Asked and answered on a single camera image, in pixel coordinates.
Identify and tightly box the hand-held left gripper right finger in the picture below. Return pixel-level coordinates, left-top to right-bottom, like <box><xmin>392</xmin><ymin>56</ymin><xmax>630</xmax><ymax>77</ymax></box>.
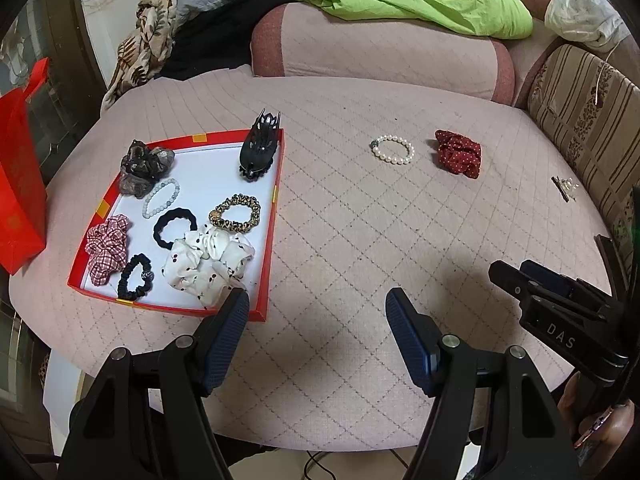
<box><xmin>385</xmin><ymin>287</ymin><xmax>581</xmax><ymax>480</ymax></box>

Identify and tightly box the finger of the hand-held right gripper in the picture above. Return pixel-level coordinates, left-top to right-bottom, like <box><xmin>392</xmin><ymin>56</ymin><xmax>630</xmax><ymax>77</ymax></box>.
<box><xmin>489</xmin><ymin>260</ymin><xmax>538</xmax><ymax>307</ymax></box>
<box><xmin>520</xmin><ymin>259</ymin><xmax>608</xmax><ymax>311</ymax></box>

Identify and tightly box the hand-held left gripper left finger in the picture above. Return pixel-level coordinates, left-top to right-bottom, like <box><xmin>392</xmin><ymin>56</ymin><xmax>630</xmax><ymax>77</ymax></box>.
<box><xmin>59</xmin><ymin>287</ymin><xmax>251</xmax><ymax>480</ymax></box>

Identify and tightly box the white black-dotted scrunchie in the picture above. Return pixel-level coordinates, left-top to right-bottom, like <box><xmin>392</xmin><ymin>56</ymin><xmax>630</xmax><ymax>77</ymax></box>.
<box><xmin>161</xmin><ymin>227</ymin><xmax>257</xmax><ymax>309</ymax></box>

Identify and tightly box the black hair tie with bead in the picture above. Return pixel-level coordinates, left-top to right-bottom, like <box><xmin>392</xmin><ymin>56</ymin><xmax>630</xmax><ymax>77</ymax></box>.
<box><xmin>117</xmin><ymin>253</ymin><xmax>153</xmax><ymax>302</ymax></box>

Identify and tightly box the leopard print scrunchie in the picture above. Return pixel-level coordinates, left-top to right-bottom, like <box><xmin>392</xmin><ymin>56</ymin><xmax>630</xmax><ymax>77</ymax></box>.
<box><xmin>208</xmin><ymin>193</ymin><xmax>262</xmax><ymax>234</ymax></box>

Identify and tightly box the plain black hair tie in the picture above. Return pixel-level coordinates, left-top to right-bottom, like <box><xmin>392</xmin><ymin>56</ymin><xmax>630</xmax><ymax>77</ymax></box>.
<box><xmin>153</xmin><ymin>207</ymin><xmax>199</xmax><ymax>250</ymax></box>

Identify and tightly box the red white-dotted scrunchie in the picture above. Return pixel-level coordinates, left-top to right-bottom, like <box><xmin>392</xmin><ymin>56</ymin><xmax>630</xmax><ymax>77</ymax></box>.
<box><xmin>434</xmin><ymin>129</ymin><xmax>482</xmax><ymax>180</ymax></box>

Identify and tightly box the red plaid scrunchie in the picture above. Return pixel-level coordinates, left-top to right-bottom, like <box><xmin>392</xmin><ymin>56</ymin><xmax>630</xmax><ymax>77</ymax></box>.
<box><xmin>86</xmin><ymin>214</ymin><xmax>132</xmax><ymax>287</ymax></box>

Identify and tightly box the white bead bracelet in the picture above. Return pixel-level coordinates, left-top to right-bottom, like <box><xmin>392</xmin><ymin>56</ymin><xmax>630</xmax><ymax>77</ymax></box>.
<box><xmin>141</xmin><ymin>178</ymin><xmax>181</xmax><ymax>219</ymax></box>

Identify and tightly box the pearl bracelet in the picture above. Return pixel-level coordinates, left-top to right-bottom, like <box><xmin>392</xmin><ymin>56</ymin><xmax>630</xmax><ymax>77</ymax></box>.
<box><xmin>372</xmin><ymin>134</ymin><xmax>416</xmax><ymax>164</ymax></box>

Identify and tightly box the red cardboard tray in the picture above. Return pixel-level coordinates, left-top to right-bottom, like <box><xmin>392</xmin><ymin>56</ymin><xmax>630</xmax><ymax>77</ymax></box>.
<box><xmin>67</xmin><ymin>129</ymin><xmax>286</xmax><ymax>322</ymax></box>

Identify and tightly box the grey sheer scrunchie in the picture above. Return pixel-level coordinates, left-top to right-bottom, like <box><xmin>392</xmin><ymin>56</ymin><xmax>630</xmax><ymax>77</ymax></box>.
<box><xmin>119</xmin><ymin>146</ymin><xmax>176</xmax><ymax>197</ymax></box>

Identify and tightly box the black claw hair clip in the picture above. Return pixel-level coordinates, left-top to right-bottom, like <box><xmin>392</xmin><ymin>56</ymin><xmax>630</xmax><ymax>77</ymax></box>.
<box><xmin>238</xmin><ymin>108</ymin><xmax>282</xmax><ymax>182</ymax></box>

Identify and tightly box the black dotted sheer scrunchie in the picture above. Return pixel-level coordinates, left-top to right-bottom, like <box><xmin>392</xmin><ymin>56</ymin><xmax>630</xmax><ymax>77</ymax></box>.
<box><xmin>121</xmin><ymin>140</ymin><xmax>162</xmax><ymax>177</ymax></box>

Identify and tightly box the person's right hand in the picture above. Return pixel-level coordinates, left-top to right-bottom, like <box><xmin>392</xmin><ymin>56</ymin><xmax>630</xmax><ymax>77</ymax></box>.
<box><xmin>557</xmin><ymin>375</ymin><xmax>636</xmax><ymax>461</ymax></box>

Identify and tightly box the flower hair pin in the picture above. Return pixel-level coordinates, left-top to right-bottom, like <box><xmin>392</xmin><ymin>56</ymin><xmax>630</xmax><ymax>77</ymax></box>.
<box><xmin>551</xmin><ymin>175</ymin><xmax>581</xmax><ymax>203</ymax></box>

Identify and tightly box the red shopping bag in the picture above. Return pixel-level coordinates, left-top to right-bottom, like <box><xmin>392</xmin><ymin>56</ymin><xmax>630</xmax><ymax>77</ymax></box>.
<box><xmin>0</xmin><ymin>56</ymin><xmax>52</xmax><ymax>276</ymax></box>

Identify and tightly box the white plastic bag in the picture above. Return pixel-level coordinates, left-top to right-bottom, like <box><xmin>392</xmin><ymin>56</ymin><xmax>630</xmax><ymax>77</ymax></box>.
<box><xmin>544</xmin><ymin>0</ymin><xmax>632</xmax><ymax>53</ymax></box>

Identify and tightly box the pink sofa cushion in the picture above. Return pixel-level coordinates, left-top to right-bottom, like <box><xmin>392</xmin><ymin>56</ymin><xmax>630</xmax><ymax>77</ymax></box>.
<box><xmin>250</xmin><ymin>2</ymin><xmax>516</xmax><ymax>107</ymax></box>

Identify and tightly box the lime green cloth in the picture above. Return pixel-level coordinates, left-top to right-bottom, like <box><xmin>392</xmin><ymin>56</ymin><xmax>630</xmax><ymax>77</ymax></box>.
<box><xmin>294</xmin><ymin>0</ymin><xmax>533</xmax><ymax>41</ymax></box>

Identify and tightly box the black cloth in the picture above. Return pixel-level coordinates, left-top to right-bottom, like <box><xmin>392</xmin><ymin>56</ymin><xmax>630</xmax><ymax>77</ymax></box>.
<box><xmin>152</xmin><ymin>0</ymin><xmax>301</xmax><ymax>81</ymax></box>

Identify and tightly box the beige leaf-print cloth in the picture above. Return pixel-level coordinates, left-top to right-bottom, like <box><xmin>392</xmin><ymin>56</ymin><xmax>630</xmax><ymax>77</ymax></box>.
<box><xmin>100</xmin><ymin>0</ymin><xmax>178</xmax><ymax>111</ymax></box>

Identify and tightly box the black cable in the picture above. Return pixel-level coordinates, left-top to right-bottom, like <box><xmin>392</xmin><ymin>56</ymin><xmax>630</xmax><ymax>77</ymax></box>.
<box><xmin>300</xmin><ymin>447</ymin><xmax>426</xmax><ymax>480</ymax></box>

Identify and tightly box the white cord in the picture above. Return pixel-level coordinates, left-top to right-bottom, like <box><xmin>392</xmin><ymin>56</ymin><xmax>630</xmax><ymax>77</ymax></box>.
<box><xmin>595</xmin><ymin>50</ymin><xmax>618</xmax><ymax>106</ymax></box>

